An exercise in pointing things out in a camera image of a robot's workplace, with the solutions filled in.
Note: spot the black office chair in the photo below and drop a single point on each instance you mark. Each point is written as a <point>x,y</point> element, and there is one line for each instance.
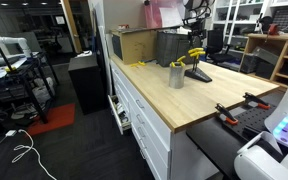
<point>215,41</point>

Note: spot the white power adapter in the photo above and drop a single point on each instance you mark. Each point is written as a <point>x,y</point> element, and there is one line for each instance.
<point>11,133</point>

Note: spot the small yellow object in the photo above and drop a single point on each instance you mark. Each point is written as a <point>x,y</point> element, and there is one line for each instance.
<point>10,69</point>

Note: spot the black metal cart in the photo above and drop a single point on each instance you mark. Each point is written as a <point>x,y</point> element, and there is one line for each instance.
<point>27,86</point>

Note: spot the white cloth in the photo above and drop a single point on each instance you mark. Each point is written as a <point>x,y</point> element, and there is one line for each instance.
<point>182,31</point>

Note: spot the black square box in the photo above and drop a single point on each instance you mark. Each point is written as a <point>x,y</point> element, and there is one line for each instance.
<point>249,63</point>

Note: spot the wooden door frame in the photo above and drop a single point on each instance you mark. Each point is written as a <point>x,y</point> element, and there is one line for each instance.
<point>71,26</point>

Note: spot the black floor cabinet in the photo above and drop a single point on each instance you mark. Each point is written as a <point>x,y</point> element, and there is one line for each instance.
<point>87,83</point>

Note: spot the black orange bar clamp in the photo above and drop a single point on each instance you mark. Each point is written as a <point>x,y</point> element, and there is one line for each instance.
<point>226,115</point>
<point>255,100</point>

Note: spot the red tool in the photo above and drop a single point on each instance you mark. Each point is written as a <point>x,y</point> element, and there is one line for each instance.
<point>273,30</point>

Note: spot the black low box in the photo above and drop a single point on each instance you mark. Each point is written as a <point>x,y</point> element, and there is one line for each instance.
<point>264,70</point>

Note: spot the white paper sheet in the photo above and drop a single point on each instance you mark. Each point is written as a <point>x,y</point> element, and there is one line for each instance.
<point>170,16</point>

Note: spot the open white drawer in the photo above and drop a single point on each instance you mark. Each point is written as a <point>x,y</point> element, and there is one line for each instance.
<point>119,115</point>

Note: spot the dark flat board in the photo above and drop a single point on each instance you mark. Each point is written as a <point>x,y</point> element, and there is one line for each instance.
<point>144,29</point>

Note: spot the grey storage bin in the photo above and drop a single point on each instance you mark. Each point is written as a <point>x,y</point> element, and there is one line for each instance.
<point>172,48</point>

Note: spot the red floor mat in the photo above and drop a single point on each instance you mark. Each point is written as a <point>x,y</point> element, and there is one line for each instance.
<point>55,118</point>

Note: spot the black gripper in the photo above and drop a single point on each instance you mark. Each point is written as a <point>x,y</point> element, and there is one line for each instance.
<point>195,26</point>

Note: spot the grey metal cylinder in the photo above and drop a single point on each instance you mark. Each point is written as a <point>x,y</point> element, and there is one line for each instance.
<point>176,77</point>

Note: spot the white drawer cabinet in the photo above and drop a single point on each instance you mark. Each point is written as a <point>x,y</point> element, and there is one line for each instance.
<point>150,133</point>

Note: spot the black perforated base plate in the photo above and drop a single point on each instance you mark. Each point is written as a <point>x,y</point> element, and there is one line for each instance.
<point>217,140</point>

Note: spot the black hex key stand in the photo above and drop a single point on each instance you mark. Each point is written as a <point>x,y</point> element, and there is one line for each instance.
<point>199,75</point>

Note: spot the white plastic bag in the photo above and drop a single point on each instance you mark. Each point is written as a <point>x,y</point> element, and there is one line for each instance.
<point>43,90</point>

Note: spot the brown cardboard box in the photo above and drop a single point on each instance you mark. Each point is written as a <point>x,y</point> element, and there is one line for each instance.
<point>135,46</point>

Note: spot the pink plastic bag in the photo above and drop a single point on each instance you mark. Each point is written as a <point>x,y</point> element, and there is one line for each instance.
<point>152,13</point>

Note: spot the white item on cabinet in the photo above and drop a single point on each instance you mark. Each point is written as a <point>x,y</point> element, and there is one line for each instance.
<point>84,53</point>

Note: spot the white shelf rack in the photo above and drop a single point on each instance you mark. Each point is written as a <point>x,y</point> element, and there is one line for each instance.
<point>237,23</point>

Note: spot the small red object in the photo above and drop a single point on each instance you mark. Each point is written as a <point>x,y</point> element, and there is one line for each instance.
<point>123,26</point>

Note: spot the grey box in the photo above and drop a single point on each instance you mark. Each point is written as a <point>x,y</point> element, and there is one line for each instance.
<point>265,55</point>

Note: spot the wooden shelf unit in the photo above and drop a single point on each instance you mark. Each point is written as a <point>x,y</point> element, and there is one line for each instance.
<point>280,43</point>

